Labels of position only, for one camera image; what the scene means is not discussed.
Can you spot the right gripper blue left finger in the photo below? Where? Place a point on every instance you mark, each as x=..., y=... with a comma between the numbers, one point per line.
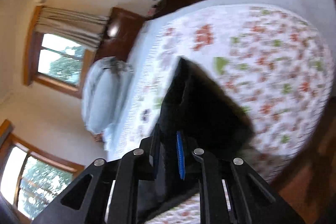
x=119, y=191

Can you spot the black quilted pants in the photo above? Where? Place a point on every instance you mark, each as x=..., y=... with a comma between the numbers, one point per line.
x=195, y=113

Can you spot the wooden framed side window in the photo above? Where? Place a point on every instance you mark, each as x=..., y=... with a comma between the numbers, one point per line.
x=30, y=177

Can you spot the folded grey duvet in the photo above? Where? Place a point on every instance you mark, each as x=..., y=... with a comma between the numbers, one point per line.
x=104, y=93

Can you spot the floral patterned quilt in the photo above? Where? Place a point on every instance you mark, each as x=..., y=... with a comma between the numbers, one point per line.
x=272, y=63

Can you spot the wooden framed rear window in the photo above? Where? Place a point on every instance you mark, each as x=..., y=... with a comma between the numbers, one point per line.
x=54, y=61

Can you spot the beige curtain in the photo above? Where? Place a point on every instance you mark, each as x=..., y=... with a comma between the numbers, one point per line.
x=82, y=28

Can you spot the dark wooden headboard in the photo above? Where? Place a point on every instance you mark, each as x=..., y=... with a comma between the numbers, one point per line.
x=119, y=35

